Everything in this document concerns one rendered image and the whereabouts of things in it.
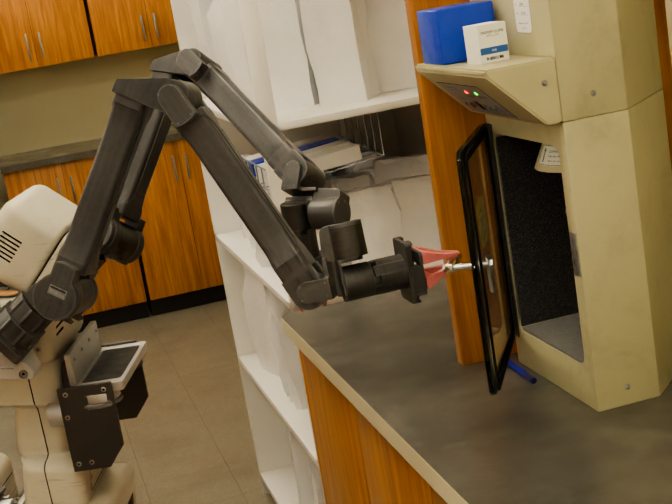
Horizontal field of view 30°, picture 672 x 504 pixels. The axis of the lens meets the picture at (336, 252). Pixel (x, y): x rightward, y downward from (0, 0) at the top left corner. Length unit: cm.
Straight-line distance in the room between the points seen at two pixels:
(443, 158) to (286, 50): 104
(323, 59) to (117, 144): 117
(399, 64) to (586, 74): 139
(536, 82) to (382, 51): 139
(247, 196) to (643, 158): 63
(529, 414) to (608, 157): 44
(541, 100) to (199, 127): 55
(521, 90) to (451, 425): 56
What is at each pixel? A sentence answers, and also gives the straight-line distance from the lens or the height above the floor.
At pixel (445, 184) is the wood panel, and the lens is 228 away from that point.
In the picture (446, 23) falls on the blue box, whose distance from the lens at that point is 207.
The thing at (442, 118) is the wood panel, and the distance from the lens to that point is 226.
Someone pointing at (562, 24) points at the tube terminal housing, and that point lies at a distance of 194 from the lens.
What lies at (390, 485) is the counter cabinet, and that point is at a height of 75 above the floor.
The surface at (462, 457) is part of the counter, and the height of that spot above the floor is 94.
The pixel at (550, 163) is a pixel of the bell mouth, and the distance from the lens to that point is 207.
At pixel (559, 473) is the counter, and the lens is 186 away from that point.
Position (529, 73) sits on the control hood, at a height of 149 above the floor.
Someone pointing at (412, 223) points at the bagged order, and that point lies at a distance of 326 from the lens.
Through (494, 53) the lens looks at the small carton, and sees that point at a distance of 200.
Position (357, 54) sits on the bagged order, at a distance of 314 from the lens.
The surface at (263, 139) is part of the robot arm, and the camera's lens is 237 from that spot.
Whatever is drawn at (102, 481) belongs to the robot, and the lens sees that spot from 252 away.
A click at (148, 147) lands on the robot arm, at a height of 141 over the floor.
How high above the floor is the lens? 169
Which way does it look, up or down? 13 degrees down
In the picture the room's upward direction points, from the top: 9 degrees counter-clockwise
